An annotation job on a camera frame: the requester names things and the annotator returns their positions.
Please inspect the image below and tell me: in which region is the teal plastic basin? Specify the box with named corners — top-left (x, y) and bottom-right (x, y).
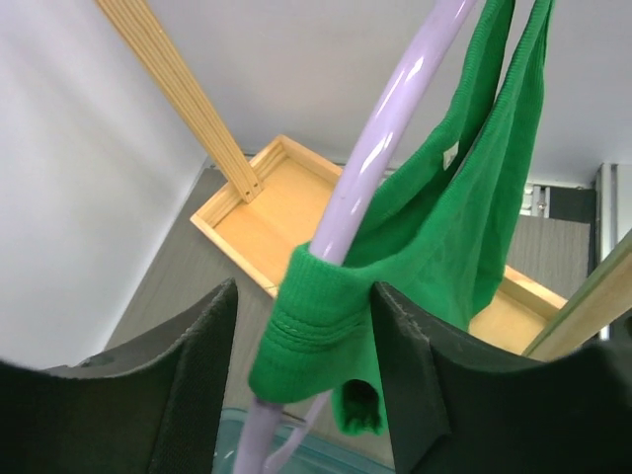
top-left (212, 408), bottom-right (394, 474)

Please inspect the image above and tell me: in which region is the wooden clothes rack stand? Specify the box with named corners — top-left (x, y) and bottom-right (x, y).
top-left (100, 1), bottom-right (631, 360)

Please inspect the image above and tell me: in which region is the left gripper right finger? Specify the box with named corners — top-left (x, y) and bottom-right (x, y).
top-left (370, 283), bottom-right (631, 473)

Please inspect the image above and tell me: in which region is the green tank top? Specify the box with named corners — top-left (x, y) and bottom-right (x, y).
top-left (249, 1), bottom-right (554, 435)

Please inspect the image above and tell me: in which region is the lilac plastic clothes hanger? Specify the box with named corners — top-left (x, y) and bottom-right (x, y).
top-left (233, 0), bottom-right (476, 473)

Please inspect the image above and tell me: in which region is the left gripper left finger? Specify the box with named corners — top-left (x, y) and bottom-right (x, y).
top-left (1, 279), bottom-right (238, 473)

